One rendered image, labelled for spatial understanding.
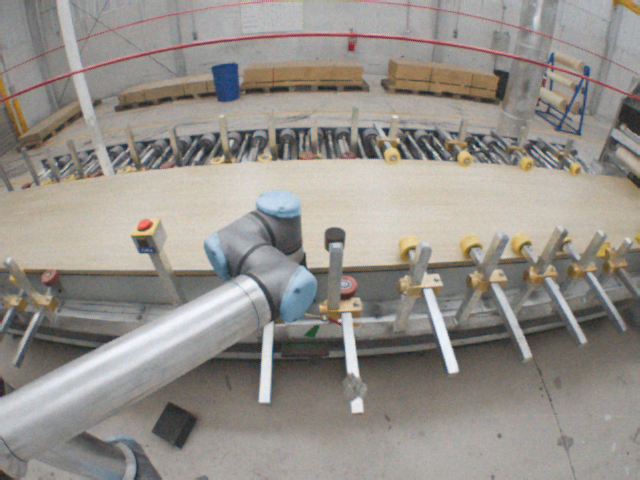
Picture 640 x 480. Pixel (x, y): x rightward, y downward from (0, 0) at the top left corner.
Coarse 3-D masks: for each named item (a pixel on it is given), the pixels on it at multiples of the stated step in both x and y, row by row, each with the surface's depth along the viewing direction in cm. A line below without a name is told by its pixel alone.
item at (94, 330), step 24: (624, 288) 119; (0, 312) 105; (480, 312) 116; (528, 312) 114; (552, 312) 113; (576, 312) 113; (72, 336) 108; (96, 336) 107; (120, 336) 106; (360, 336) 110; (384, 336) 110; (408, 336) 110; (432, 336) 111; (456, 336) 113; (480, 336) 116
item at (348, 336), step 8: (344, 320) 97; (344, 328) 95; (352, 328) 95; (344, 336) 92; (352, 336) 92; (344, 344) 92; (352, 344) 90; (352, 352) 88; (352, 360) 86; (352, 368) 84; (360, 400) 77; (352, 408) 75; (360, 408) 75
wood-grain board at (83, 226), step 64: (64, 192) 153; (128, 192) 148; (192, 192) 146; (256, 192) 144; (320, 192) 144; (384, 192) 144; (448, 192) 146; (512, 192) 148; (576, 192) 153; (0, 256) 109; (64, 256) 111; (128, 256) 112; (192, 256) 112; (320, 256) 113; (384, 256) 113; (448, 256) 112; (512, 256) 112
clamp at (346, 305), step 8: (320, 304) 100; (344, 304) 100; (352, 304) 100; (360, 304) 100; (320, 312) 99; (328, 312) 99; (336, 312) 99; (344, 312) 99; (352, 312) 99; (360, 312) 100
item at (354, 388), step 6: (348, 378) 81; (354, 378) 81; (348, 384) 80; (354, 384) 79; (360, 384) 79; (348, 390) 78; (354, 390) 78; (360, 390) 78; (366, 390) 78; (348, 396) 77; (354, 396) 77; (360, 396) 77
